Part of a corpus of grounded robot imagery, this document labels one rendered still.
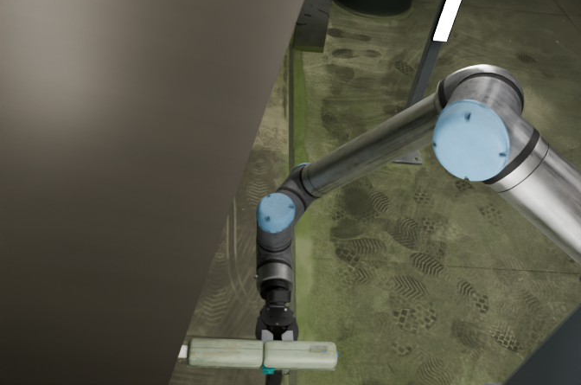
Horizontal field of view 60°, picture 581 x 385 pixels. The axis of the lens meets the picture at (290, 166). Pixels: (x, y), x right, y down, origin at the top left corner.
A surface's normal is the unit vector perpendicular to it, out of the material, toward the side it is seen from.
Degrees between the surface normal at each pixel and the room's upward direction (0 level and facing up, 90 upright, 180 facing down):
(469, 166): 87
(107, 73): 90
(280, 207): 6
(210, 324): 0
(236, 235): 0
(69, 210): 90
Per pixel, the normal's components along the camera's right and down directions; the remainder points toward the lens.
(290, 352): 0.13, -0.72
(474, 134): -0.58, 0.50
